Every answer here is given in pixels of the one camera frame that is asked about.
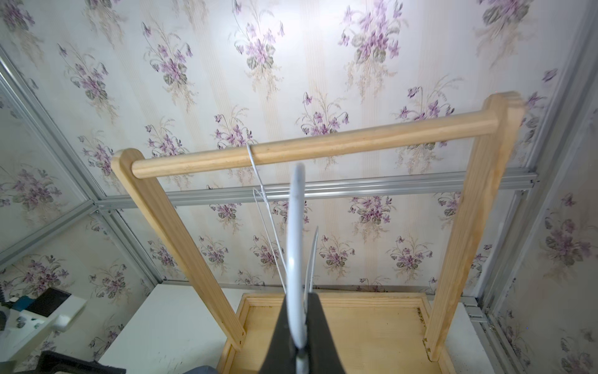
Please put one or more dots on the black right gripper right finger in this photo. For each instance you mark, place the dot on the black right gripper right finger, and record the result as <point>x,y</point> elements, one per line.
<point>323,357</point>

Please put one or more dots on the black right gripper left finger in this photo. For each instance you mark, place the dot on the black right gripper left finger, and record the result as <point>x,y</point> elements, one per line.
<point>281,354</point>

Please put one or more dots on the white wire hanger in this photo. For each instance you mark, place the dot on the white wire hanger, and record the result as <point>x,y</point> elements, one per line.
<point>295,299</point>
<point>262,202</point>

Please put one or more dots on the navy blue tank top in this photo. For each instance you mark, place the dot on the navy blue tank top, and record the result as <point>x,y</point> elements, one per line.
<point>202,370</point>

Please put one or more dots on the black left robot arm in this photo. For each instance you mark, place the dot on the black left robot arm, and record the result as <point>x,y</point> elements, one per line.
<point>53,362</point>

